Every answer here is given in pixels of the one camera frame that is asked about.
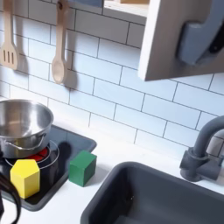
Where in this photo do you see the green cube block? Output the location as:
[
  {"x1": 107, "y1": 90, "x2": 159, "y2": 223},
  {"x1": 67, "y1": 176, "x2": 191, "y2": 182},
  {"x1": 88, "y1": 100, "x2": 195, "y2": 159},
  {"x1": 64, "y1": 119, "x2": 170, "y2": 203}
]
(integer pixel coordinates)
[{"x1": 68, "y1": 150, "x2": 98, "y2": 187}]

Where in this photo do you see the black toy stove top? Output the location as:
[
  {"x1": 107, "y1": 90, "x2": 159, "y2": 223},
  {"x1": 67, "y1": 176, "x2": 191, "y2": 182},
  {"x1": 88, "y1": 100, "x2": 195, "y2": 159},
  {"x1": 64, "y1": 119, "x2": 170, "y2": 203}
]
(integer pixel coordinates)
[{"x1": 0, "y1": 124, "x2": 98, "y2": 212}]

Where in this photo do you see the wooden spoon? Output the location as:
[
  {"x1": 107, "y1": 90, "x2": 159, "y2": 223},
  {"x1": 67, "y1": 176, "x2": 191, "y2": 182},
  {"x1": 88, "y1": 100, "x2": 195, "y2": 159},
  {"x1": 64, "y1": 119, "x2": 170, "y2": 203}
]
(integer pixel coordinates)
[{"x1": 51, "y1": 0, "x2": 70, "y2": 85}]

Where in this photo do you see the dark grey sink basin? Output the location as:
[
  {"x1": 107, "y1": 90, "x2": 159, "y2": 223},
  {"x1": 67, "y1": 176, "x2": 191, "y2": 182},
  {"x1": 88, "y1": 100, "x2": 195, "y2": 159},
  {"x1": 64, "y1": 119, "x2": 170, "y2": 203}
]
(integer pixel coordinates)
[{"x1": 80, "y1": 161, "x2": 224, "y2": 224}]

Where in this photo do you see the dark grey tap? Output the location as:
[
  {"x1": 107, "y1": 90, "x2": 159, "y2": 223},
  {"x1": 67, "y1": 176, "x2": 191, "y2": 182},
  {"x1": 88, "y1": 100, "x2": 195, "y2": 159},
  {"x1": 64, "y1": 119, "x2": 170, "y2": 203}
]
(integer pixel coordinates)
[{"x1": 178, "y1": 115, "x2": 224, "y2": 182}]

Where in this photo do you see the yellow house-shaped block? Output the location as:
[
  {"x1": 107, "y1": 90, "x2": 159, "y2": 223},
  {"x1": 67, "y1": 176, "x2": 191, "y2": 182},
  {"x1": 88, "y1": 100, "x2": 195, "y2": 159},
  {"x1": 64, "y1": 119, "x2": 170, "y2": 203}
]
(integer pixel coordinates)
[{"x1": 10, "y1": 158, "x2": 41, "y2": 200}]

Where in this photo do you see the grey extractor hood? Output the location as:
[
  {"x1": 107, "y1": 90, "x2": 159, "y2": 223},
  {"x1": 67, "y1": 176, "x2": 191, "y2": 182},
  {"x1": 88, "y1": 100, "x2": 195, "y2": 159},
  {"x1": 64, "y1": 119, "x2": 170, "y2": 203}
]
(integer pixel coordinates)
[{"x1": 68, "y1": 0, "x2": 105, "y2": 9}]

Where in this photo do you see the slotted wooden spatula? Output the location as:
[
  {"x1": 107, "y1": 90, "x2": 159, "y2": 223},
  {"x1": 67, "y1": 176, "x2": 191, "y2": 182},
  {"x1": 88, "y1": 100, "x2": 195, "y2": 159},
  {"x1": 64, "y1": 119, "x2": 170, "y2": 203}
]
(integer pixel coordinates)
[{"x1": 0, "y1": 0, "x2": 19, "y2": 71}]

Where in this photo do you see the steel pot with handles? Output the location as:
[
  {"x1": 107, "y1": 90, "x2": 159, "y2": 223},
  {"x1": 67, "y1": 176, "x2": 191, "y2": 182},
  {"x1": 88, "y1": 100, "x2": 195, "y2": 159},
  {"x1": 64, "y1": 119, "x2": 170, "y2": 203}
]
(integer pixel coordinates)
[{"x1": 0, "y1": 99, "x2": 55, "y2": 159}]

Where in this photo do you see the wooden wall cupboard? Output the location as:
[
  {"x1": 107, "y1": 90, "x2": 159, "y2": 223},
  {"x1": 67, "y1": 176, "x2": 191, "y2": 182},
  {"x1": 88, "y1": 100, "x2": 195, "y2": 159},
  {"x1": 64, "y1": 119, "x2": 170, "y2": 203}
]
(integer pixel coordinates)
[{"x1": 103, "y1": 0, "x2": 151, "y2": 25}]

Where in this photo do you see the grey door handle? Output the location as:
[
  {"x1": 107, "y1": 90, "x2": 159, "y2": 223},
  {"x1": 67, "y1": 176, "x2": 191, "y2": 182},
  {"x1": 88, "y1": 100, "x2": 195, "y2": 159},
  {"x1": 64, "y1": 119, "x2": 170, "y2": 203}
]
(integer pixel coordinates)
[{"x1": 178, "y1": 0, "x2": 224, "y2": 66}]

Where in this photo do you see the thin black cable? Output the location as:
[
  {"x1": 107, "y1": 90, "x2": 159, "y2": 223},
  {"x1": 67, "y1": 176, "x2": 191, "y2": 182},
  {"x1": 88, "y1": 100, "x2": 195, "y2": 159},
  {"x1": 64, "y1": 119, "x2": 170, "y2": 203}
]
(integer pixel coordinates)
[{"x1": 0, "y1": 171, "x2": 23, "y2": 224}]

